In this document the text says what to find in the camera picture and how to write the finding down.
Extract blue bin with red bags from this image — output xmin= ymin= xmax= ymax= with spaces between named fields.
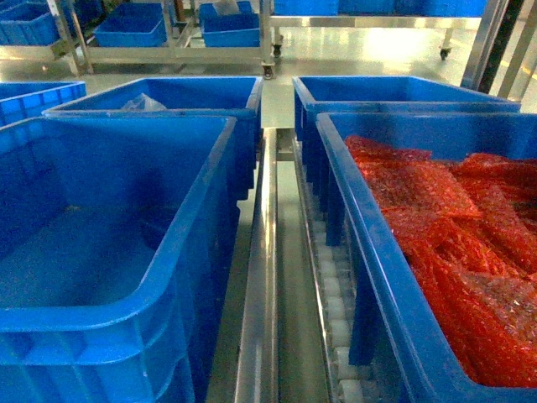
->
xmin=317 ymin=113 xmax=536 ymax=402

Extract clear plastic bag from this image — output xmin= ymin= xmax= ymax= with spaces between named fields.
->
xmin=121 ymin=93 xmax=167 ymax=112

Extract blue bin rear right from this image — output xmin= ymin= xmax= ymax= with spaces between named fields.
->
xmin=291 ymin=75 xmax=521 ymax=211

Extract blue bin far left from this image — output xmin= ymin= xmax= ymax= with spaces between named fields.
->
xmin=1 ymin=81 xmax=86 ymax=127

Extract empty blue bin front left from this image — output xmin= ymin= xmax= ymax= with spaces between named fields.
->
xmin=1 ymin=117 xmax=240 ymax=402

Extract steel shelf rack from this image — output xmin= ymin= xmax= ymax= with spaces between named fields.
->
xmin=207 ymin=128 xmax=369 ymax=402

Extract red bubble wrap bags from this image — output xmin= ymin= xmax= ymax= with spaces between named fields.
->
xmin=345 ymin=135 xmax=536 ymax=388

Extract blue bin with clear bag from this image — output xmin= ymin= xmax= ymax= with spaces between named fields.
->
xmin=42 ymin=76 xmax=263 ymax=200

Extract distant steel rack on casters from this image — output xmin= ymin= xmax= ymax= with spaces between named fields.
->
xmin=47 ymin=1 xmax=283 ymax=79

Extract blue bin on distant rack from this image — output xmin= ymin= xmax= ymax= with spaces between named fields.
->
xmin=94 ymin=3 xmax=167 ymax=47

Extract blue block part with knob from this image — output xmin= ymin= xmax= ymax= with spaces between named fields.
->
xmin=138 ymin=205 xmax=178 ymax=251

